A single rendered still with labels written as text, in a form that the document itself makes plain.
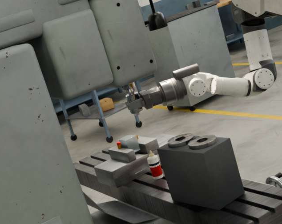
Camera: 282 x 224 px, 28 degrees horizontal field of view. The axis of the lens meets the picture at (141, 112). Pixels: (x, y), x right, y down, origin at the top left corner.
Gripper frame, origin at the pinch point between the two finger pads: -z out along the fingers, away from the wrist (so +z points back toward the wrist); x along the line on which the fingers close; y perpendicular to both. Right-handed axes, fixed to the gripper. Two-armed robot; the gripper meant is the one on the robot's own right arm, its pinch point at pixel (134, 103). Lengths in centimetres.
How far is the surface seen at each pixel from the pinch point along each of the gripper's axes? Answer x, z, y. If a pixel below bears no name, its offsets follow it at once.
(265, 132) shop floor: -276, 132, 123
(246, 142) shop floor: -266, 110, 123
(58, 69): 21.2, -21.8, -22.8
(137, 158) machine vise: -6.3, -4.7, 22.4
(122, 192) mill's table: -4.1, -14.2, 32.4
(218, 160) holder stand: 44.6, 14.5, 15.3
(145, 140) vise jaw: -13.4, 0.9, 18.3
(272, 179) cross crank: -19, 48, 55
